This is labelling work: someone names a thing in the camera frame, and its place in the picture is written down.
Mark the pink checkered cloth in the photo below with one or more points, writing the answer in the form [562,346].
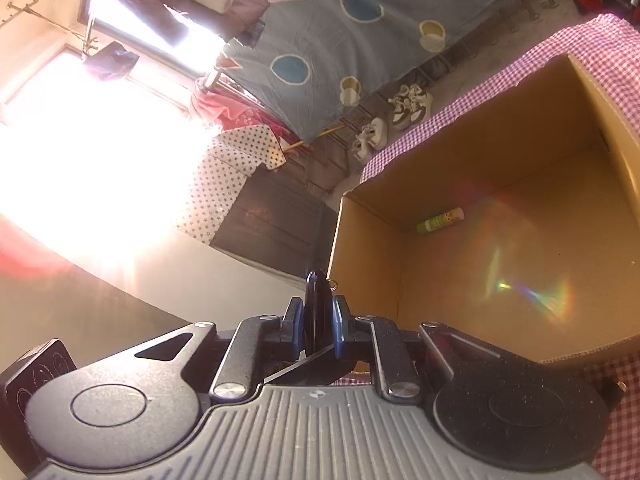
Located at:
[500,67]

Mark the dark wooden cabinet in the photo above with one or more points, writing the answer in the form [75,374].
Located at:
[270,220]

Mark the black speaker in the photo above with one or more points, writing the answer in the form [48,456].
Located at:
[30,375]

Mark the dark blue hanging bag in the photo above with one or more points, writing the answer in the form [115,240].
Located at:
[110,60]

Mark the green tube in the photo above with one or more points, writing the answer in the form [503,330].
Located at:
[440,221]

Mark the cream sneaker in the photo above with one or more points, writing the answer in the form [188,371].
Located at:
[377,132]
[360,146]

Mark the white and dark sneaker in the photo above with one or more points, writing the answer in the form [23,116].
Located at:
[422,102]
[400,110]

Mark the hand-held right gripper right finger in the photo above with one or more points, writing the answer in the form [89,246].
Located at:
[341,327]

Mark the wall hook rail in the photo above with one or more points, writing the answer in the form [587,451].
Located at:
[50,21]

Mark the blue patterned bedsheet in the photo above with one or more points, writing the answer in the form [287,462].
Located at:
[325,35]

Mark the dark grey cloth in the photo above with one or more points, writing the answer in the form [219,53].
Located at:
[252,32]

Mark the white star-print cloth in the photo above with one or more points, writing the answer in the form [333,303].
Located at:
[220,180]

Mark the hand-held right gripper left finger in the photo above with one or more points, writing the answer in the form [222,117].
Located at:
[296,327]

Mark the large cardboard box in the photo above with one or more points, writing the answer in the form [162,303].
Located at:
[365,260]

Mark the pink garment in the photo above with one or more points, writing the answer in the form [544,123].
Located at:
[220,105]

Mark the black key fob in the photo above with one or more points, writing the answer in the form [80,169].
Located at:
[315,305]

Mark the yellow stick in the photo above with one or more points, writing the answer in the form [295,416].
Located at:
[320,135]

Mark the maroon jacket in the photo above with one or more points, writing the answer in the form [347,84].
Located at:
[150,0]

